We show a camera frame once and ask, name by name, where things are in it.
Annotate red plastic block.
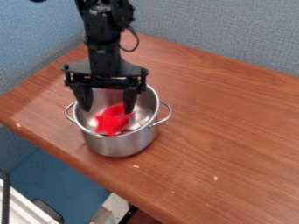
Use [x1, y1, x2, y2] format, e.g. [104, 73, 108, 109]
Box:
[94, 103, 134, 137]

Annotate stainless steel pot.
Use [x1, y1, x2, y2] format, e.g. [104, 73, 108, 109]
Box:
[64, 86, 173, 158]

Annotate black cable loop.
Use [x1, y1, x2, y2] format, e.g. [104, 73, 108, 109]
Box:
[0, 169, 12, 224]

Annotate white table leg bracket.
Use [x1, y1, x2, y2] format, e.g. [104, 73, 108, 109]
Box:
[88, 193, 129, 224]

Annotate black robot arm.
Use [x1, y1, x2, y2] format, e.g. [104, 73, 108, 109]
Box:
[61, 0, 148, 114]

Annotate white device with black pad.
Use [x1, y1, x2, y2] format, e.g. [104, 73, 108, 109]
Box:
[0, 179, 64, 224]

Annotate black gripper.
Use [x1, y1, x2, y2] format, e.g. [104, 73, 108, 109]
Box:
[61, 43, 148, 114]

